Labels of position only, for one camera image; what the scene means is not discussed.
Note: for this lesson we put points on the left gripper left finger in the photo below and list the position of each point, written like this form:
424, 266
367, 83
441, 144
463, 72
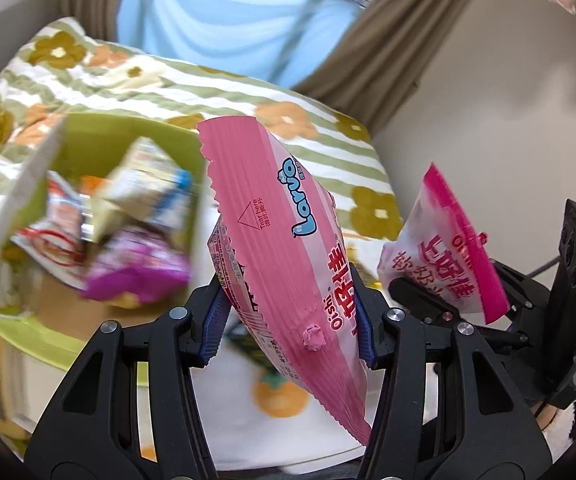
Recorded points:
126, 408

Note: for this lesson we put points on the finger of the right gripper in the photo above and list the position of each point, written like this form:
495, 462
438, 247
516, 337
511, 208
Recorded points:
414, 301

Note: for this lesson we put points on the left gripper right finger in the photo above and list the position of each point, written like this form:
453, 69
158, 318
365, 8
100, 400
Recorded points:
448, 408

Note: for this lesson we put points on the pink white snack bag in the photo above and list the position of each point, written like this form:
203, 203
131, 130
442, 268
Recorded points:
439, 249

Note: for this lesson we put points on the dark green snack bag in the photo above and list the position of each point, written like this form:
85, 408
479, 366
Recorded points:
245, 344

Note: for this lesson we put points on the purple chips bag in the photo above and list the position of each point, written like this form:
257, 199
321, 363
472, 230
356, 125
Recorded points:
136, 267

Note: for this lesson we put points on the pink Lavo snack bag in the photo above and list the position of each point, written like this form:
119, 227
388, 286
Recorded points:
279, 254

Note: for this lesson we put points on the red white snack bag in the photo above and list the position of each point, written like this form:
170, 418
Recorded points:
55, 241

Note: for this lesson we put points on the blue cream snack bag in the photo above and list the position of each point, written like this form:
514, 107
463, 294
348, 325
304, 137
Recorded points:
147, 187

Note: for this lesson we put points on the green cardboard box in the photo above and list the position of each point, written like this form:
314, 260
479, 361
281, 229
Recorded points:
39, 315

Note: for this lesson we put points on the right brown curtain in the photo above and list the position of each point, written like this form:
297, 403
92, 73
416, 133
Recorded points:
379, 61

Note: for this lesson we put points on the blue window cloth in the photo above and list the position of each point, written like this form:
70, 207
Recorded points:
278, 41

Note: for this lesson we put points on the grey headboard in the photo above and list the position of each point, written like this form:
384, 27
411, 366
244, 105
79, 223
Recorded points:
19, 23

